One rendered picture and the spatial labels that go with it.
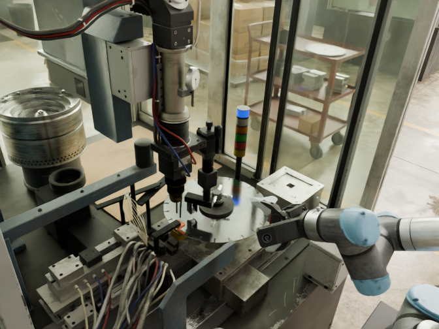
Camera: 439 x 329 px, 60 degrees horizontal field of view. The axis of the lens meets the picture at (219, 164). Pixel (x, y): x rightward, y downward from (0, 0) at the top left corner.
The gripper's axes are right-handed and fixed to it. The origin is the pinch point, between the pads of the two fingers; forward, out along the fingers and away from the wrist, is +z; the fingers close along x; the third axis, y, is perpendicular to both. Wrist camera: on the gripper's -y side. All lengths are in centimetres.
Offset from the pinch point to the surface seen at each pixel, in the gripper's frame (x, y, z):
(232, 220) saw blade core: 1.1, 0.1, 11.4
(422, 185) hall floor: -58, 230, 94
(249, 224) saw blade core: -1.4, 3.2, 7.7
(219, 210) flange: 4.7, -1.2, 14.9
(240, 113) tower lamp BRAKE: 31.7, 22.3, 22.2
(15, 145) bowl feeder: 45, -43, 70
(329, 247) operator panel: -15.1, 20.9, -3.1
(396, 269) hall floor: -80, 129, 61
